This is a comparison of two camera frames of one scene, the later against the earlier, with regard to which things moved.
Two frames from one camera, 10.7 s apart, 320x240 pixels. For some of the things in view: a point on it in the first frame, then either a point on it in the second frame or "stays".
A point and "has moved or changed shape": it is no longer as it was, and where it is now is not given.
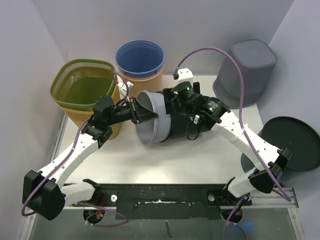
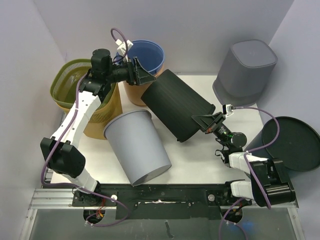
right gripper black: (167, 97) → (213, 123)
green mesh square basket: (78, 83) stays
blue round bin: (140, 58) stays
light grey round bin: (157, 130) → (135, 137)
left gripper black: (145, 114) → (143, 76)
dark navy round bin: (301, 139) stays
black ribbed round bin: (183, 126) has moved or changed shape
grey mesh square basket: (258, 60) stays
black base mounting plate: (167, 201) stays
